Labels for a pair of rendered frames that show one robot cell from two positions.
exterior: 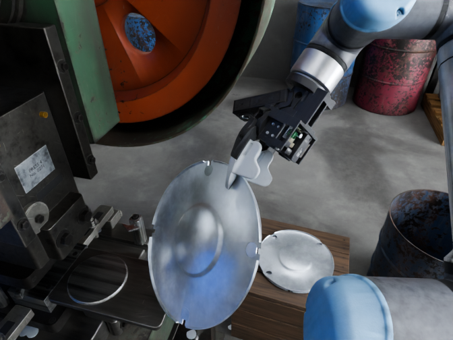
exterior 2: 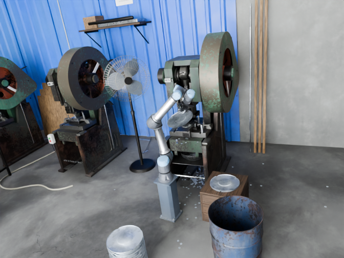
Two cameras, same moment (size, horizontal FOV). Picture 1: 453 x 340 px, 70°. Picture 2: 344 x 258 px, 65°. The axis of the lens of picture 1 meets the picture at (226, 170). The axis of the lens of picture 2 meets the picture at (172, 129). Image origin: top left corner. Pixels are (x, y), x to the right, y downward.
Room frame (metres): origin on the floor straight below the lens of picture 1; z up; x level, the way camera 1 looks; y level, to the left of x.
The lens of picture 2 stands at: (0.81, -2.56, 1.89)
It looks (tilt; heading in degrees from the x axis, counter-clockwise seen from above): 22 degrees down; 101
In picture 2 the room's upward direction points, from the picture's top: 8 degrees counter-clockwise
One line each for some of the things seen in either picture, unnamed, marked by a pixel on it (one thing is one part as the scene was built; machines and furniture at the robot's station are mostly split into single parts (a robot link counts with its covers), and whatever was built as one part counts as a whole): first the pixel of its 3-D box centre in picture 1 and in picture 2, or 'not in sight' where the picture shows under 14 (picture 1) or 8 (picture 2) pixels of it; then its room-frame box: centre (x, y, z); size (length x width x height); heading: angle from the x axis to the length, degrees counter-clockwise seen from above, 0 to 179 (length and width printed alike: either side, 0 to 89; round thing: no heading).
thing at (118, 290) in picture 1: (123, 299); (186, 132); (0.42, 0.23, 0.72); 0.25 x 0.14 x 0.14; 75
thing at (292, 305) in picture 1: (290, 287); (225, 198); (0.81, -0.27, 0.18); 0.40 x 0.38 x 0.35; 72
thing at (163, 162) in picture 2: not in sight; (164, 163); (0.24, -0.30, 0.62); 0.13 x 0.12 x 0.14; 88
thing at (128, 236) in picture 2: not in sight; (124, 238); (0.01, -1.01, 0.35); 0.29 x 0.29 x 0.01
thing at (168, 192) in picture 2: not in sight; (168, 197); (0.24, -0.31, 0.23); 0.19 x 0.19 x 0.45; 67
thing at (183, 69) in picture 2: not in sight; (186, 80); (0.46, 0.40, 1.27); 0.21 x 0.12 x 0.34; 75
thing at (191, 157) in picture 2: not in sight; (193, 152); (0.46, 0.40, 0.36); 0.34 x 0.34 x 0.10
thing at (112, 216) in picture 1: (93, 220); (204, 123); (0.62, 0.36, 0.76); 0.17 x 0.06 x 0.10; 165
